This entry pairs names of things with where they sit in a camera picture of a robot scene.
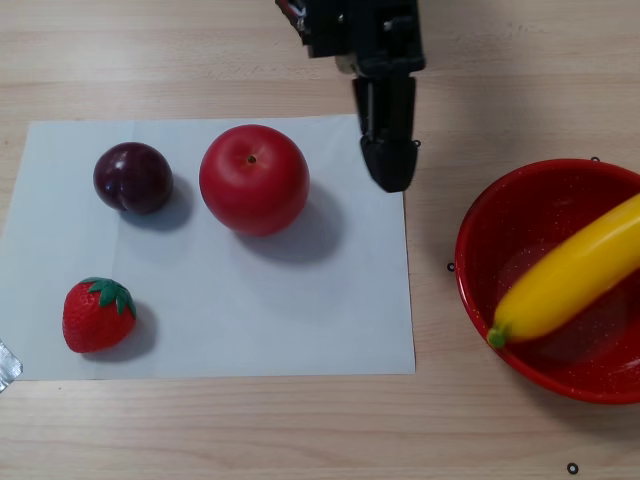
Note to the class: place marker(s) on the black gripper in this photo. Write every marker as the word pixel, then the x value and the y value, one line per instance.
pixel 387 107

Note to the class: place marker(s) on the yellow toy banana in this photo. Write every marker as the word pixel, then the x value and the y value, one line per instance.
pixel 565 280

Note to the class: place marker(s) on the red speckled bowl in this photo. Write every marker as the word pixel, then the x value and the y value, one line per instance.
pixel 525 200

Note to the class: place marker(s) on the red toy apple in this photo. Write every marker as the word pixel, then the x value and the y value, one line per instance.
pixel 255 190

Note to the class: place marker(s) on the white paper sheet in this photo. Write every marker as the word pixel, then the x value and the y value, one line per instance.
pixel 250 310

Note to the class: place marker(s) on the dark purple toy plum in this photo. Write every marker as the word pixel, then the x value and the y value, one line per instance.
pixel 132 180

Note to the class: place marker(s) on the red toy strawberry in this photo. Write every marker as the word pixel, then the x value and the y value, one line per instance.
pixel 95 325

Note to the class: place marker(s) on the grey duct tape piece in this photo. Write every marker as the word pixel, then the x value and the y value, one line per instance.
pixel 7 367

